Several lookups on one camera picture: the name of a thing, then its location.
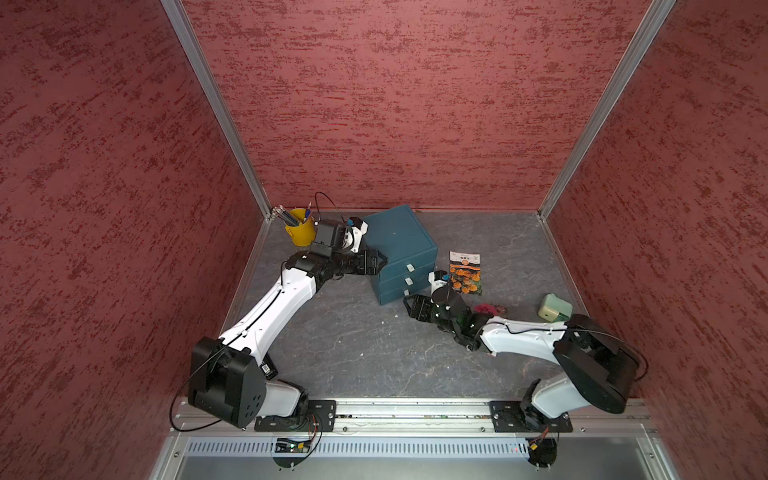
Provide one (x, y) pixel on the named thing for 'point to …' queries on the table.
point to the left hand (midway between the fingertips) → (372, 266)
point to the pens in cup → (282, 213)
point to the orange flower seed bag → (465, 272)
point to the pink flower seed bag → (489, 309)
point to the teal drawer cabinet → (409, 249)
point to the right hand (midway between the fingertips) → (410, 306)
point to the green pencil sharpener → (555, 309)
